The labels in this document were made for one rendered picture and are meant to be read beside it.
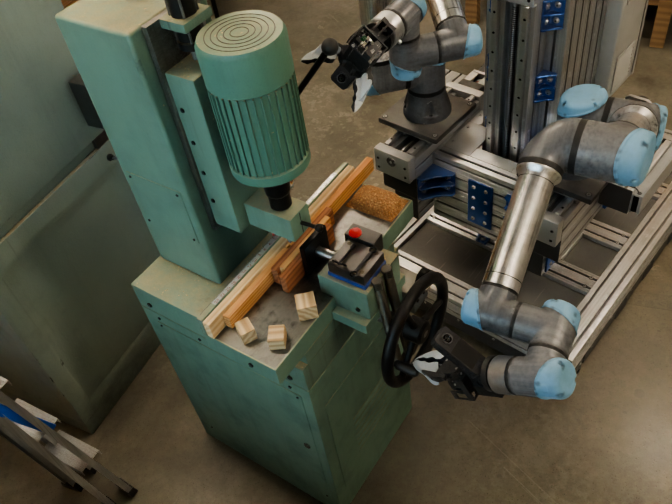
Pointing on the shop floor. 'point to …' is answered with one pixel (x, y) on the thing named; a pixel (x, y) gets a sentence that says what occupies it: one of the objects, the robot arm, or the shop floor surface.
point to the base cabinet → (295, 410)
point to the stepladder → (60, 461)
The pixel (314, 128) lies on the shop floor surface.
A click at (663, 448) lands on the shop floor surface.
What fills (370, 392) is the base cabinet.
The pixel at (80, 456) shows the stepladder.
